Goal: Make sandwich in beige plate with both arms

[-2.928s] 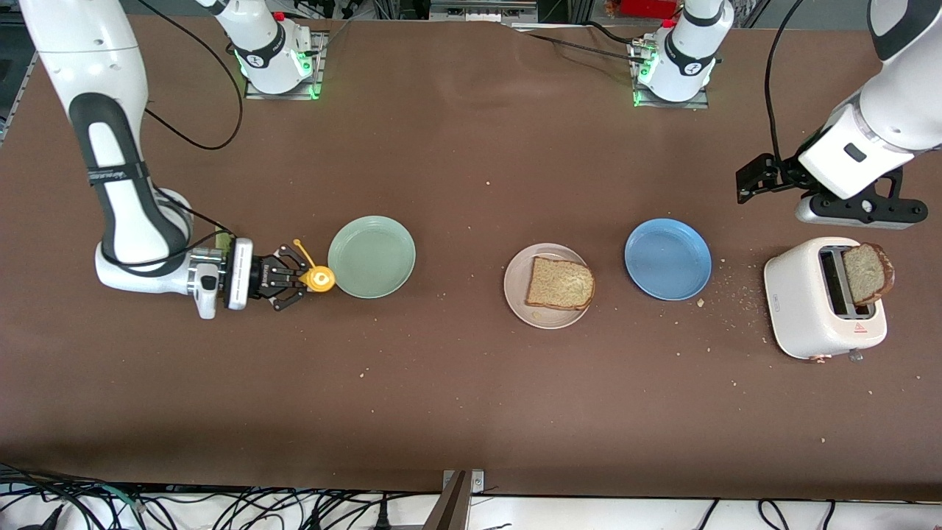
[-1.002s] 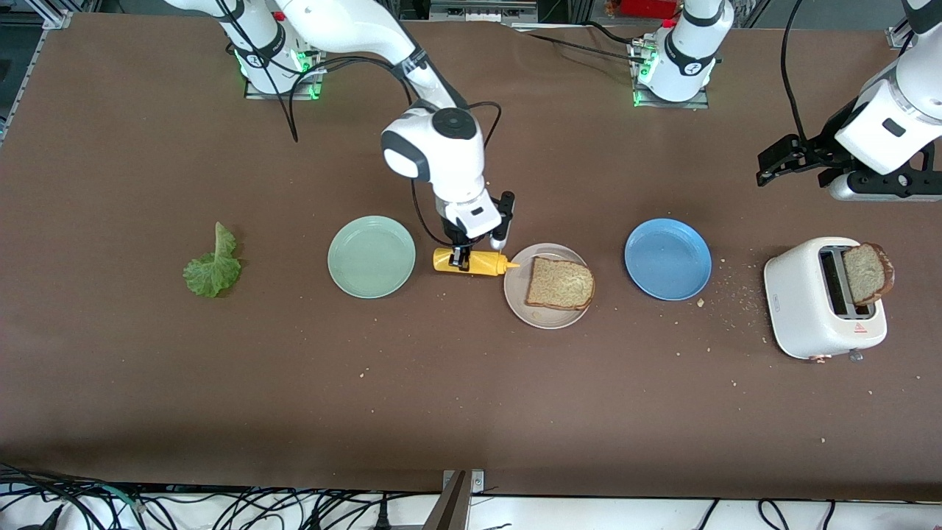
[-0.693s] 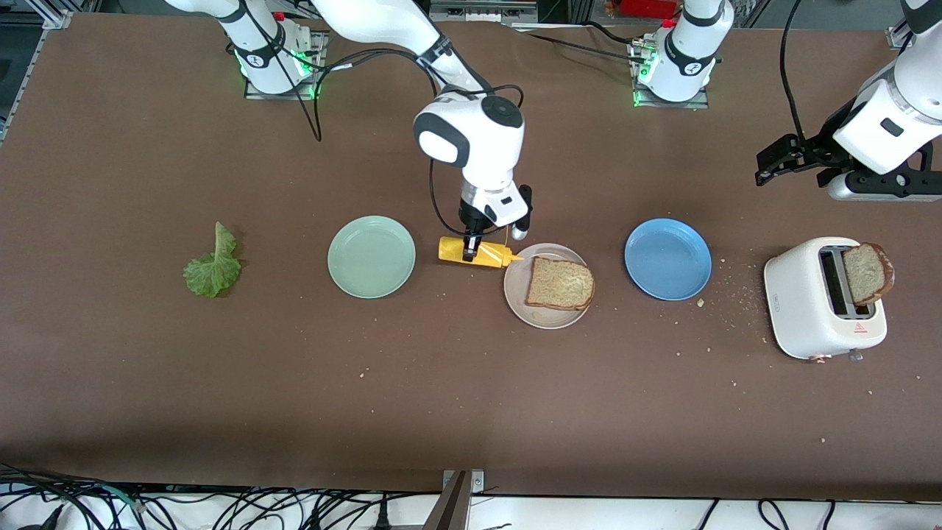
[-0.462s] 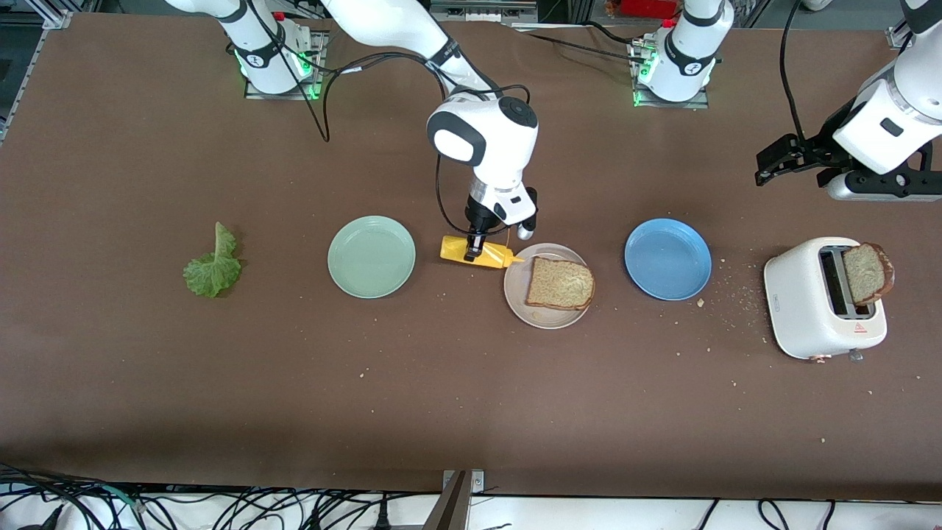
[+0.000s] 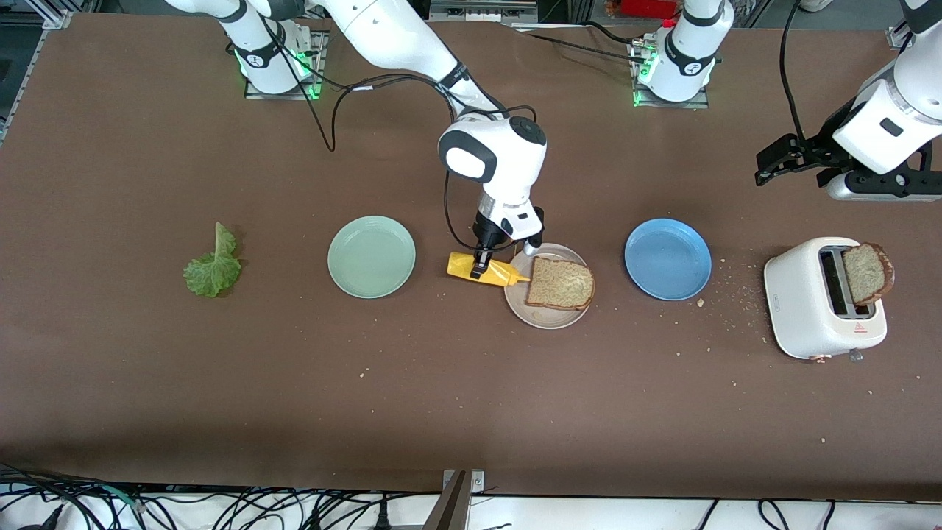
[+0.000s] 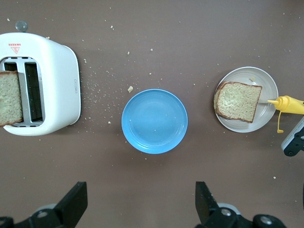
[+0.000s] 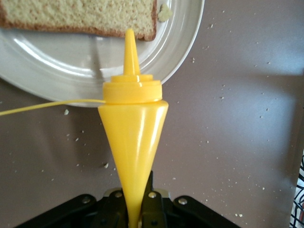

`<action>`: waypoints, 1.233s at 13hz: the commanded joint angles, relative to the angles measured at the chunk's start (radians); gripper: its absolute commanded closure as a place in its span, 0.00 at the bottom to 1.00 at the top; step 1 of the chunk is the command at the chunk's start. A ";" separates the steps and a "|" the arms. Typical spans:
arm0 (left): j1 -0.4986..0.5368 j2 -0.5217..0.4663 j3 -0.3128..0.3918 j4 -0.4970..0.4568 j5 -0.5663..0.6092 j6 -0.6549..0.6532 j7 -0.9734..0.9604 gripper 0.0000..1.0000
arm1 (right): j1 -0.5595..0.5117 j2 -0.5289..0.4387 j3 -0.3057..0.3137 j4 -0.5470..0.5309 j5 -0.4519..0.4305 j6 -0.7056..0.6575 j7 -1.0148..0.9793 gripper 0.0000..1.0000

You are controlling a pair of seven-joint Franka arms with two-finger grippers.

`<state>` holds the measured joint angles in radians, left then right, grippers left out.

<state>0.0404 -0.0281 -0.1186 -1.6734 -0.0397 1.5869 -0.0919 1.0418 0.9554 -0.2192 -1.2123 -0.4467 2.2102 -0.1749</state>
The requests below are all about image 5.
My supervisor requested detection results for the white toaster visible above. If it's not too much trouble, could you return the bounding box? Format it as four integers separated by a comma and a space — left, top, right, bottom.
763, 236, 889, 364

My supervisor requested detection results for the red box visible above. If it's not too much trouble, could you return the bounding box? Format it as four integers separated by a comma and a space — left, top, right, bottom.
617, 0, 682, 20

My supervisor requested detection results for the brown bread slice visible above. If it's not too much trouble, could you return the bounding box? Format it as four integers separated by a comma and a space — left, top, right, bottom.
842, 242, 896, 307
524, 255, 596, 312

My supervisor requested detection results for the beige plate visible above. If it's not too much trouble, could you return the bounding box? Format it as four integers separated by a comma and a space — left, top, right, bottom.
503, 243, 595, 330

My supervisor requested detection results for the grey metal box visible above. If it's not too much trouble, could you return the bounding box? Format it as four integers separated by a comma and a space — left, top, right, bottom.
429, 0, 539, 23

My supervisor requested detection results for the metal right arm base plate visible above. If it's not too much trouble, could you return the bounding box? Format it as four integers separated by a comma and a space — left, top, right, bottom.
244, 29, 326, 101

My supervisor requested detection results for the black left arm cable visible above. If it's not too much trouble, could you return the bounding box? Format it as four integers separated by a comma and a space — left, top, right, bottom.
779, 0, 810, 148

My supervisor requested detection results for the yellow mustard squeeze bottle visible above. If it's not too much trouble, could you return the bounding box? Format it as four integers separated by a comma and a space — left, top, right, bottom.
447, 252, 531, 289

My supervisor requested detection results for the long black table cable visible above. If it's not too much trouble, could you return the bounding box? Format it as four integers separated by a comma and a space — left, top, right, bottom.
515, 29, 650, 66

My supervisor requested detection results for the teal floor cable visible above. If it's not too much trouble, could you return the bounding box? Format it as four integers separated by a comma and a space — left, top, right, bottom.
88, 482, 152, 516

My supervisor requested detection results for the pale green plate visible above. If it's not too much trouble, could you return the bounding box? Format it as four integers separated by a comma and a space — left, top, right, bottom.
327, 215, 417, 300

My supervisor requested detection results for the dark metal bar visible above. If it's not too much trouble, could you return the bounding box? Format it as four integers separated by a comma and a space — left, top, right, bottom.
422, 471, 472, 530

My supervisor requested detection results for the green lettuce leaf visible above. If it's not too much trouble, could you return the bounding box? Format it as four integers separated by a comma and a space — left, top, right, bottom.
183, 222, 243, 299

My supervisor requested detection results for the silver metal clamp bracket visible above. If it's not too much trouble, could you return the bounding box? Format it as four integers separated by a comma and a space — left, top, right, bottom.
442, 469, 486, 495

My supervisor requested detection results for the blue plate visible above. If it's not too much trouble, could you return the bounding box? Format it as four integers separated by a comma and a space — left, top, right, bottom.
624, 218, 713, 302

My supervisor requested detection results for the short black table cable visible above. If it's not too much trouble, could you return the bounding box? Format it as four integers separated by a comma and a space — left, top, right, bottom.
581, 21, 637, 48

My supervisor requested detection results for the aluminium frame profile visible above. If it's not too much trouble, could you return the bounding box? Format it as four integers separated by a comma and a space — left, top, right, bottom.
26, 0, 74, 30

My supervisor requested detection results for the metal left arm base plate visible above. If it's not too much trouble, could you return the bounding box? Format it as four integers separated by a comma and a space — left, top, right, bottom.
631, 37, 709, 110

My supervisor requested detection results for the looped black floor cable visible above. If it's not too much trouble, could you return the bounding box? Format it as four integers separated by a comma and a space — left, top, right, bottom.
758, 498, 793, 530

